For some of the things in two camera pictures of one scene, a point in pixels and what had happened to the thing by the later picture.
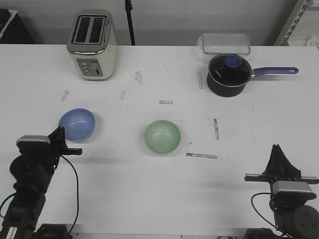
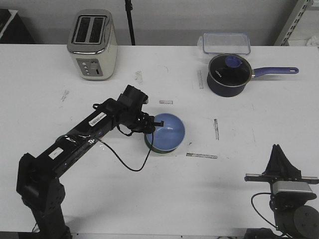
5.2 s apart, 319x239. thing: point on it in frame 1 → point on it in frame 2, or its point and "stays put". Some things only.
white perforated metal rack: x=302 y=24 stays put
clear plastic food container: x=235 y=43 stays put
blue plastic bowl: x=79 y=123 → x=169 y=137
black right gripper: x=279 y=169 stays put
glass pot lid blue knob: x=230 y=69 stays put
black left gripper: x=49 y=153 → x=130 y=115
